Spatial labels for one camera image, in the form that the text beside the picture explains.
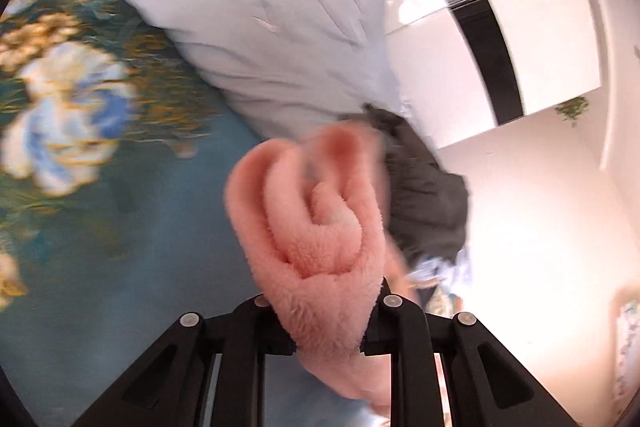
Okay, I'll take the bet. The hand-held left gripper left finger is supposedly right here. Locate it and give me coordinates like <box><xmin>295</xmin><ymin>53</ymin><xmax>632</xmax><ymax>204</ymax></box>
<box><xmin>72</xmin><ymin>294</ymin><xmax>298</xmax><ymax>427</ymax></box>

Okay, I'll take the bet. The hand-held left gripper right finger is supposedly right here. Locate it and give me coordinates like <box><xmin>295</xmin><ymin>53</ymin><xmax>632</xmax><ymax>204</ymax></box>
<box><xmin>359</xmin><ymin>277</ymin><xmax>591</xmax><ymax>427</ymax></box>

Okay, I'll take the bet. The pink fleece garment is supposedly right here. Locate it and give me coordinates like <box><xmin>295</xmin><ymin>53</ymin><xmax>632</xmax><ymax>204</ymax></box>
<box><xmin>223</xmin><ymin>123</ymin><xmax>421</xmax><ymax>418</ymax></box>

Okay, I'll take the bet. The light blue shirt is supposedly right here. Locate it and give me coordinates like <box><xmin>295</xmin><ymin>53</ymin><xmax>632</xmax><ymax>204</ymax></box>
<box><xmin>405</xmin><ymin>249</ymin><xmax>473</xmax><ymax>293</ymax></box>

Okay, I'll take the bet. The black shirt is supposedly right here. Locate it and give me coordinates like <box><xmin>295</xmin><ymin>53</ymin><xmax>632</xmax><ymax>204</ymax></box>
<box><xmin>340</xmin><ymin>103</ymin><xmax>471</xmax><ymax>265</ymax></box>

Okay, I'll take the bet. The teal floral bed sheet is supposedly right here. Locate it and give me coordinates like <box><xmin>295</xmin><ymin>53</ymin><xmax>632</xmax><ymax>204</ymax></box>
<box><xmin>0</xmin><ymin>0</ymin><xmax>381</xmax><ymax>427</ymax></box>

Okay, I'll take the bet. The white wardrobe with black stripe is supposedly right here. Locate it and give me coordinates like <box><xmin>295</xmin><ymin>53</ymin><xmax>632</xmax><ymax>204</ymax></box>
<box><xmin>340</xmin><ymin>0</ymin><xmax>603</xmax><ymax>150</ymax></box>

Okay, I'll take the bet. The green plant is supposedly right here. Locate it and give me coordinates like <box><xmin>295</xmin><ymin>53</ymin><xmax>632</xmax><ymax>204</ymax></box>
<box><xmin>554</xmin><ymin>96</ymin><xmax>591</xmax><ymax>128</ymax></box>

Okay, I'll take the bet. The grey-blue floral duvet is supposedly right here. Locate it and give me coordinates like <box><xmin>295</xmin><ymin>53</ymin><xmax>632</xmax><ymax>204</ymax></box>
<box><xmin>90</xmin><ymin>0</ymin><xmax>416</xmax><ymax>142</ymax></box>

